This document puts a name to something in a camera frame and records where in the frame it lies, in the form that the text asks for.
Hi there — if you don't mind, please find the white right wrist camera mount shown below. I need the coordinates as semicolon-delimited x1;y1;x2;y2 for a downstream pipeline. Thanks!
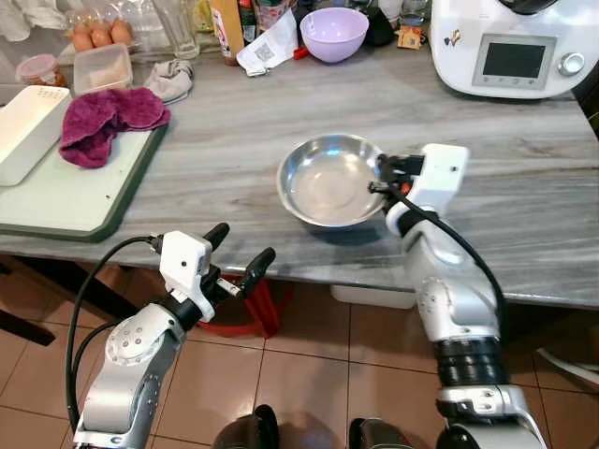
403;143;470;212

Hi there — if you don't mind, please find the white kitchen appliance with screen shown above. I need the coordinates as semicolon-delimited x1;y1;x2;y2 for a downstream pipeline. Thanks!
430;0;599;101

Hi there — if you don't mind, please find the magenta towel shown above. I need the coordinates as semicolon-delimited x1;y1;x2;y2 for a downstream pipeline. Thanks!
58;86;173;170

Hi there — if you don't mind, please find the round steel bowl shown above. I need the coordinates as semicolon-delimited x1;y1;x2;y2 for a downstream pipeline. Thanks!
276;133;387;231

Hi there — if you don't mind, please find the small round red-lidded tub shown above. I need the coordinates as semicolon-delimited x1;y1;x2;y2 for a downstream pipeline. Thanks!
16;53;69;89

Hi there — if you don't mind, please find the black right robot leg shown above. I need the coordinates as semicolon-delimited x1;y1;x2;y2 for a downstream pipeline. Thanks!
347;417;414;449

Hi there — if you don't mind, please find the black robot leg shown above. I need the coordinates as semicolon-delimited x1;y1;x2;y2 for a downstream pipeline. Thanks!
212;403;281;449
347;417;414;449

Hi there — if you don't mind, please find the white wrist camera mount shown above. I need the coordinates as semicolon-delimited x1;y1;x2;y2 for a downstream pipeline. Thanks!
403;143;470;212
156;230;219;321

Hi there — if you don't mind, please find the purple plastic bowl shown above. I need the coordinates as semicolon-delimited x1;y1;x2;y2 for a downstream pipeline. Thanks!
299;7;371;65

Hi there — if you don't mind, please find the white green-edged cutting board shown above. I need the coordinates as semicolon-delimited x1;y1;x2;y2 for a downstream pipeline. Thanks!
0;122;170;243

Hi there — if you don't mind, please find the grey crumpled cloth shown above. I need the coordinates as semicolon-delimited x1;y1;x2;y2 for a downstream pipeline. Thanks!
144;58;197;105

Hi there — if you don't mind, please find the brown carton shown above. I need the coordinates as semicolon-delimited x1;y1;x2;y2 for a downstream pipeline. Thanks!
210;0;245;67

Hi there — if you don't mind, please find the white rectangular box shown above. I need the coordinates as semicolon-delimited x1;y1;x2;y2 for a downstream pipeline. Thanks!
0;85;73;187

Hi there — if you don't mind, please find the clear square plastic container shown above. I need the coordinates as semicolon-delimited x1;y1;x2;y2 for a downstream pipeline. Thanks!
72;43;135;95

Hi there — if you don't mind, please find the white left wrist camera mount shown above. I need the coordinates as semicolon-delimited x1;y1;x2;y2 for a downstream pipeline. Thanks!
156;230;219;321

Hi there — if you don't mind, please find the red plastic stool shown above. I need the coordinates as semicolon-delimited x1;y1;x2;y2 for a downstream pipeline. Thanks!
196;275;283;339

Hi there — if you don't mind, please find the white paper with QR code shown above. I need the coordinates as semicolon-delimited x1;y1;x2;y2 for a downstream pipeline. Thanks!
235;10;301;77

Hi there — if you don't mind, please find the brown egg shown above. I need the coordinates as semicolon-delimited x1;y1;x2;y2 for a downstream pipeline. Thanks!
110;20;134;46
72;28;95;52
91;24;113;49

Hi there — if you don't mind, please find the black left robot leg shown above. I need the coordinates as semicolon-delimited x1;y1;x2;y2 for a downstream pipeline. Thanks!
212;403;281;449

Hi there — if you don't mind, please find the clear drinking glass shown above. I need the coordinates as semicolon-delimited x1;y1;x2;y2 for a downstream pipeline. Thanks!
150;0;201;61

